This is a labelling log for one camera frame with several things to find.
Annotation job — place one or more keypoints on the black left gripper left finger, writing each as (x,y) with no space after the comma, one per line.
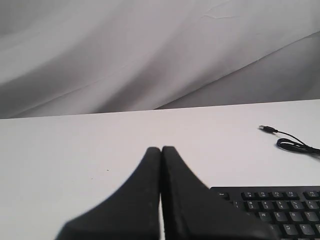
(130,213)

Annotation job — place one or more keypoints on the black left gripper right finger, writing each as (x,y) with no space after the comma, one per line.
(191,211)

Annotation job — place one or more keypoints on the black acer keyboard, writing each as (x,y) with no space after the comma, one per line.
(292,212)

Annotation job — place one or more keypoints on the white backdrop cloth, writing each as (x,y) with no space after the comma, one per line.
(68,57)

